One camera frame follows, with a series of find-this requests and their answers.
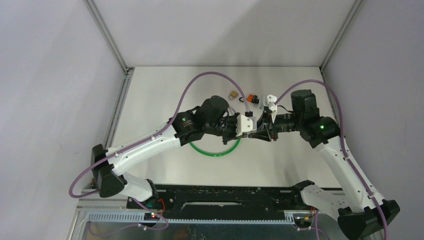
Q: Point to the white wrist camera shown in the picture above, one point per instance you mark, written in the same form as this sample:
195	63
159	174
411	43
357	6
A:
268	106
245	125

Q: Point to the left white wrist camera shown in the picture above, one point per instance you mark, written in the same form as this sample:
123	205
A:
245	125

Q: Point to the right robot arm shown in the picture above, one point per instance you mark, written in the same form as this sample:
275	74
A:
362	210

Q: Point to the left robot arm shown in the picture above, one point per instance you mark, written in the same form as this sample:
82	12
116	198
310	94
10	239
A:
110	173

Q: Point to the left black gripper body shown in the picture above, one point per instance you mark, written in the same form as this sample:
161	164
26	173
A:
228	129

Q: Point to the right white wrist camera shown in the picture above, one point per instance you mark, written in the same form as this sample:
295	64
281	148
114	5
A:
268	106

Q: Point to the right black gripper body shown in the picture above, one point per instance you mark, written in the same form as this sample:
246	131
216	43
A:
284	122

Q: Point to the green cable lock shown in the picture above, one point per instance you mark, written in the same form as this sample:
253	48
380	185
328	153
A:
215	154

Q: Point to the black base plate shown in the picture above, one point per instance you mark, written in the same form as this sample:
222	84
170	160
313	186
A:
227	203

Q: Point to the right aluminium frame rail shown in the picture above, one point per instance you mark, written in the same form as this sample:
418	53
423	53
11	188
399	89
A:
345	26

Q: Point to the aluminium frame rail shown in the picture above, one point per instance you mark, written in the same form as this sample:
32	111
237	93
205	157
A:
124	70
345	26

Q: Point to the orange black padlock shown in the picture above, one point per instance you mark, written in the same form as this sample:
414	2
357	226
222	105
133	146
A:
251	97

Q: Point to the small brass padlock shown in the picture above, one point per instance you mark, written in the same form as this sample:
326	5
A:
233	95

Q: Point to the left aluminium frame rail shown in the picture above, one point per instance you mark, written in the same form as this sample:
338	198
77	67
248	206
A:
124	70

